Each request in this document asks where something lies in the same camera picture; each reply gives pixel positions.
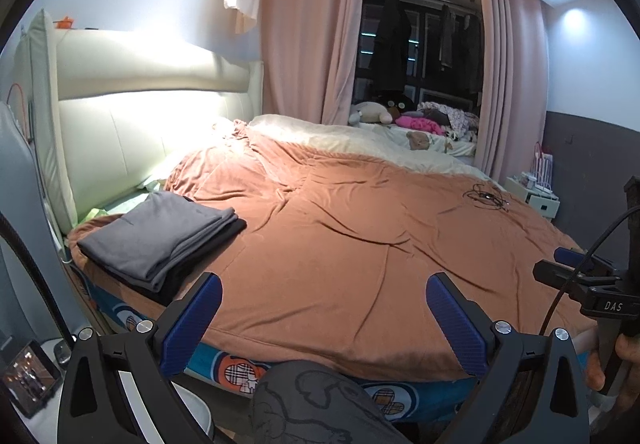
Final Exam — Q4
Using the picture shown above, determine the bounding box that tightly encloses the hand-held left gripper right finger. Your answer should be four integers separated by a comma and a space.
426, 272, 591, 444

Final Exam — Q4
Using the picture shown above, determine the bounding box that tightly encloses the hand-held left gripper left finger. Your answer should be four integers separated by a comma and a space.
56, 271, 223, 444

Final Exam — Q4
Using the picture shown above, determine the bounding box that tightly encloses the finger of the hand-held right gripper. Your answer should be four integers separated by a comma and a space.
554, 246, 618, 277
532, 260, 593, 297

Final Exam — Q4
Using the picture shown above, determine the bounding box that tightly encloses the grey t-shirt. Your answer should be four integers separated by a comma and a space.
77, 190, 240, 292

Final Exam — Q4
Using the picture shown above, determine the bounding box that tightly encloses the floral clothes pile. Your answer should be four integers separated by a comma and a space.
417, 101, 481, 142

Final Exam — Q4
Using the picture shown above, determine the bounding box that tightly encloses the person's right hand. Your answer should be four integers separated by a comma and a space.
585, 324, 640, 397

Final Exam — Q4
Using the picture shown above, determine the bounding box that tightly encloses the blue cartoon bedsheet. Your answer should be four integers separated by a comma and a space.
70, 269, 501, 425

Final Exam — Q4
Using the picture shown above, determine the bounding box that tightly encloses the white nightstand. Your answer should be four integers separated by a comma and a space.
505, 174, 561, 220

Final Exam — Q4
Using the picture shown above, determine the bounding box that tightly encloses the black folded garment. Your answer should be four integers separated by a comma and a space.
100, 216, 248, 307

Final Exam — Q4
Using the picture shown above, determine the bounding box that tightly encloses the orange blanket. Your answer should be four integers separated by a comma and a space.
66, 121, 598, 382

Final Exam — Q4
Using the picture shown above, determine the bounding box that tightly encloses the black framed tablet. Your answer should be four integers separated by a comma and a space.
2, 339, 65, 420

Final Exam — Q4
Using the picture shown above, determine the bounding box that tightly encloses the pink curtain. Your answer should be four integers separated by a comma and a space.
475, 0, 548, 185
260, 0, 366, 125

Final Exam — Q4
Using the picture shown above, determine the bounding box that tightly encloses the pink cloth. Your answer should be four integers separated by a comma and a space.
395, 114, 446, 135

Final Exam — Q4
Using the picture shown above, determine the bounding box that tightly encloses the cream padded headboard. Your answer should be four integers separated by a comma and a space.
12, 9, 265, 235

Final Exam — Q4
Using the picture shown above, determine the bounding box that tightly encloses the black penguin plush toy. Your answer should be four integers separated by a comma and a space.
382, 96, 416, 122

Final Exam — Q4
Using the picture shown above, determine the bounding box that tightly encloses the white plush toy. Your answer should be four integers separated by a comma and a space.
348, 101, 393, 126

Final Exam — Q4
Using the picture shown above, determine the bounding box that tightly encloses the cream duvet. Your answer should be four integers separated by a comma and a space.
247, 114, 506, 185

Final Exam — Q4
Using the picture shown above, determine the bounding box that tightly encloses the hanging dark garment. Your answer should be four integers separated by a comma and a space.
460, 11, 482, 95
439, 4, 458, 70

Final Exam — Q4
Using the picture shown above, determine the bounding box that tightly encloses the dark window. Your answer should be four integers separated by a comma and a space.
352, 0, 483, 112

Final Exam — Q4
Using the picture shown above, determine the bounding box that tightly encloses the hanging dark coat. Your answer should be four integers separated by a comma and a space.
372, 0, 413, 97

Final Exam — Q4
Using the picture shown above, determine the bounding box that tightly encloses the right hand-held gripper cable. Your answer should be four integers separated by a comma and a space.
539, 210, 640, 336

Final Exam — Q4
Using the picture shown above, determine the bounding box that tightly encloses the hand-held gripper cable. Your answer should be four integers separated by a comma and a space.
0, 211, 66, 340
539, 210, 640, 336

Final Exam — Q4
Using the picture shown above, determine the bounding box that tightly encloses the white wire rack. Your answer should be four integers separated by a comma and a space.
532, 141, 556, 190

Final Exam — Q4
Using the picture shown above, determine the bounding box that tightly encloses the thin black cable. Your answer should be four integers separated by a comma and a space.
462, 184, 511, 214

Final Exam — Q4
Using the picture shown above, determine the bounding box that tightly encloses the left hand-held gripper cable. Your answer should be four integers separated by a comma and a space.
0, 211, 66, 340

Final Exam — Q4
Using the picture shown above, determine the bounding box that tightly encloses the thin red cable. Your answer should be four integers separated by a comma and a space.
7, 84, 35, 145

